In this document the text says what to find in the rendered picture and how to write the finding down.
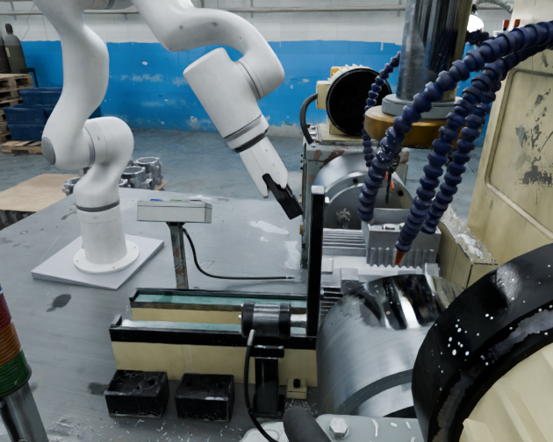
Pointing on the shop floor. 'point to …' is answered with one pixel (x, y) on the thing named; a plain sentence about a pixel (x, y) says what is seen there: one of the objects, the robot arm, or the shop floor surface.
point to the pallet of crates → (46, 98)
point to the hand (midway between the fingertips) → (291, 207)
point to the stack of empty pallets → (1, 85)
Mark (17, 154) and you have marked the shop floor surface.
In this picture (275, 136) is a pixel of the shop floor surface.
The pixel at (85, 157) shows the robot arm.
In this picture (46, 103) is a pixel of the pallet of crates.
